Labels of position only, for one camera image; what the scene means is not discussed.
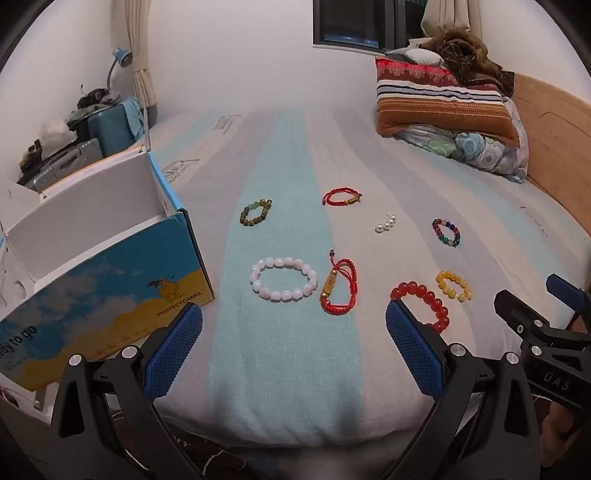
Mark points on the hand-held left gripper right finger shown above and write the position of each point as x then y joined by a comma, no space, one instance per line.
413,350

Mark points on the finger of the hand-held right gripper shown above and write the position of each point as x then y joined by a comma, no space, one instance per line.
517,314
563,288

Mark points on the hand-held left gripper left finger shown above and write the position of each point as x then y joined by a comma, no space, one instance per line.
173,350

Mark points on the blue and yellow cardboard box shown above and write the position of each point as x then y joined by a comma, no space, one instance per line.
115,277

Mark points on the striped bed sheet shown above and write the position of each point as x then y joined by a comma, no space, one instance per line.
286,369

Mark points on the floral quilt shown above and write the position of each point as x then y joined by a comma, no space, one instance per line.
480,152

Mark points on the wooden headboard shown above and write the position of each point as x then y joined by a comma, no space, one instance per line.
554,129

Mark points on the silver suitcase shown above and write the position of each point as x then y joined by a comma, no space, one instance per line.
69,159

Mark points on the striped pillow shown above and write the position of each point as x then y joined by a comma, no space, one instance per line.
438,101

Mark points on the blue suitcase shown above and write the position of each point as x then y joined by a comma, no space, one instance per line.
108,129

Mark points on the brown fur clothing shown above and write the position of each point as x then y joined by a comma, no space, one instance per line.
466,55

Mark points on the black bag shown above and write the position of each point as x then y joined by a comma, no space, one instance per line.
94,98

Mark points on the white pillow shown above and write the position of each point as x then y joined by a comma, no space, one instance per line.
425,55

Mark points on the beige curtain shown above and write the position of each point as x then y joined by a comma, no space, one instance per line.
138,37
457,16

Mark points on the blue desk lamp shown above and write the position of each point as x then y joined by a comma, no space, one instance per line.
123,56

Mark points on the dark window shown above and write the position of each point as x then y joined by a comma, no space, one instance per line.
351,23

